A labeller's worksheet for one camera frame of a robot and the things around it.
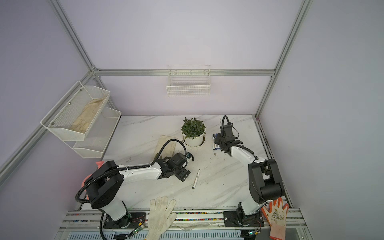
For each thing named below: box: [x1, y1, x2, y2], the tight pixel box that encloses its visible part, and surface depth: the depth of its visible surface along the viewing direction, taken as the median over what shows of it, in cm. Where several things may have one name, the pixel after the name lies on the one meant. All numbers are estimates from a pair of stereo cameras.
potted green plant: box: [181, 117, 207, 147], surface depth 92 cm
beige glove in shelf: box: [70, 97, 106, 133], surface depth 80 cm
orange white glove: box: [261, 197, 289, 240], surface depth 74 cm
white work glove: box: [145, 195, 178, 240], surface depth 76 cm
